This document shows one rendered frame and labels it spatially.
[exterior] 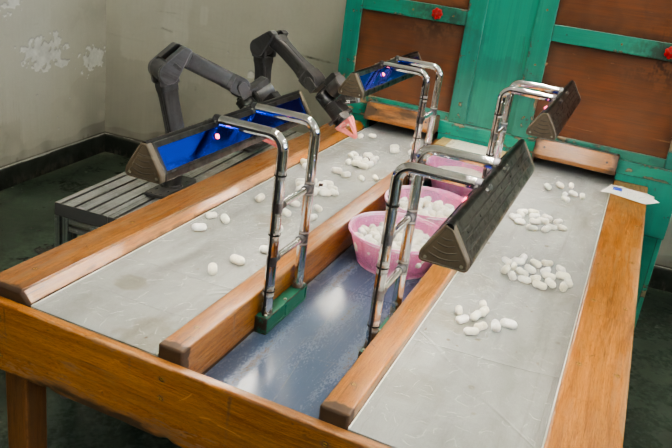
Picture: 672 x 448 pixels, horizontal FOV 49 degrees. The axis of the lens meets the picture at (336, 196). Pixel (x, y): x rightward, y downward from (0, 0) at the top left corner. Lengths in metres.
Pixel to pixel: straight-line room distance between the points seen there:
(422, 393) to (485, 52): 1.73
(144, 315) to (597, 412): 0.87
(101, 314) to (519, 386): 0.82
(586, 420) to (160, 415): 0.76
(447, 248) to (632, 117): 1.78
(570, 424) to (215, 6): 3.33
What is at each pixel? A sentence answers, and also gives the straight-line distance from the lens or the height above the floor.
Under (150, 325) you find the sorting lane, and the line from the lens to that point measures 1.48.
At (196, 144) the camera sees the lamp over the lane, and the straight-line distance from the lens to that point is 1.43.
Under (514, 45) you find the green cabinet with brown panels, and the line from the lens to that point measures 2.83.
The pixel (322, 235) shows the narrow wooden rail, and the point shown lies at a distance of 1.87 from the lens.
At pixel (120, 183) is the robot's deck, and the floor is 0.67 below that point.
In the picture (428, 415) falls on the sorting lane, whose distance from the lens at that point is 1.32.
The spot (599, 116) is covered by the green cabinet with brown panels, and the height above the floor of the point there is 0.98.
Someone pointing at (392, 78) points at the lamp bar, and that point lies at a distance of 2.41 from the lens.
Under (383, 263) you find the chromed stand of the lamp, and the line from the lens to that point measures 1.42.
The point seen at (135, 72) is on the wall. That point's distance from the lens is 4.58.
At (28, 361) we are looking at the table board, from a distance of 1.60.
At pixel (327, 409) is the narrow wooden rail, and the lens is 1.26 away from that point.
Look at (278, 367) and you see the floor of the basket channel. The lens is 1.49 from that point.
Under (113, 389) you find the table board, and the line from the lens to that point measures 1.47.
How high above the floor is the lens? 1.51
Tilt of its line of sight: 20 degrees down
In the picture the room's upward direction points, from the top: 7 degrees clockwise
